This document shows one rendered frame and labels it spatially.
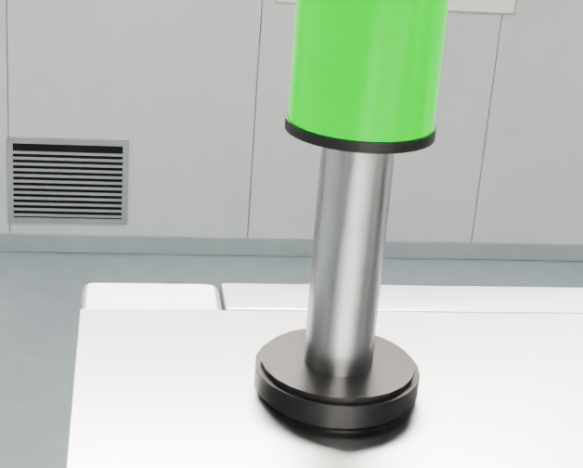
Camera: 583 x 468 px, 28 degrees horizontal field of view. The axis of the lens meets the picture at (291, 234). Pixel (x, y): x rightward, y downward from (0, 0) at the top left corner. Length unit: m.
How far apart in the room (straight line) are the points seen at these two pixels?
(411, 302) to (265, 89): 5.39
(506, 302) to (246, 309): 0.12
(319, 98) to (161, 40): 5.43
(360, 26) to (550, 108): 5.90
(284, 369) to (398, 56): 0.12
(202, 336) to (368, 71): 0.15
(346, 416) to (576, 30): 5.83
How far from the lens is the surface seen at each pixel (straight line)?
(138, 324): 0.47
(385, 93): 0.37
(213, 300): 0.50
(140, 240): 6.08
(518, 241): 6.45
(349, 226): 0.39
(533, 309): 0.52
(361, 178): 0.39
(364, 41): 0.36
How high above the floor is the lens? 2.30
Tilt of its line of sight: 21 degrees down
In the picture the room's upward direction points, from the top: 4 degrees clockwise
